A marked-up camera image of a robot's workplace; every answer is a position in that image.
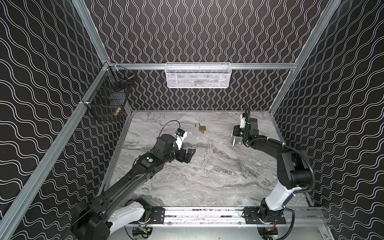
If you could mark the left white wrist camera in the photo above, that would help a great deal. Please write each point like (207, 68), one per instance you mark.
(180, 137)

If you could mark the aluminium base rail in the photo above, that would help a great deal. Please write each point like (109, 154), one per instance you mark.
(210, 217)

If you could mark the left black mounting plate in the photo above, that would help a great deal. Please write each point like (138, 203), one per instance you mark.
(157, 215)

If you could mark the large brass padlock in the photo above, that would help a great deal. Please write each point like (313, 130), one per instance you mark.
(237, 140)

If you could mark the brass item in black basket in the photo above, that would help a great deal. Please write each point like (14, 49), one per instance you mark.
(117, 111)

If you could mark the white mesh wall basket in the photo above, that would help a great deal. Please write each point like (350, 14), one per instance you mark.
(196, 75)

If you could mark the black wire wall basket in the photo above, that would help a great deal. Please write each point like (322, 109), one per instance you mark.
(112, 93)

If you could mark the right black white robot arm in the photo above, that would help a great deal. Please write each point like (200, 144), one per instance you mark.
(294, 171)

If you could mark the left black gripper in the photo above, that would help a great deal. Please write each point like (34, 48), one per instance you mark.
(184, 155)

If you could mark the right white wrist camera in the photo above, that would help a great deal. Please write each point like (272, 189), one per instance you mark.
(242, 122)

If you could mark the black mounting plate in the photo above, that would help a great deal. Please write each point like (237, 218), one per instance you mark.
(157, 215)
(255, 216)

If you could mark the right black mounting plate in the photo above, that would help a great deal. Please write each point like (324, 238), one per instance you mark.
(255, 216)

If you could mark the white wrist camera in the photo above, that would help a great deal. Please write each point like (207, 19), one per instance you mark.
(242, 122)
(180, 137)

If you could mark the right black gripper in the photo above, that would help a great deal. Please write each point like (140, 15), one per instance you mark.
(237, 132)

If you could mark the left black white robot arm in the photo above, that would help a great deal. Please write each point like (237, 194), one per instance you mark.
(99, 217)

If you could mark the small brass padlock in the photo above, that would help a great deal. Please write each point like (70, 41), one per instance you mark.
(202, 129)

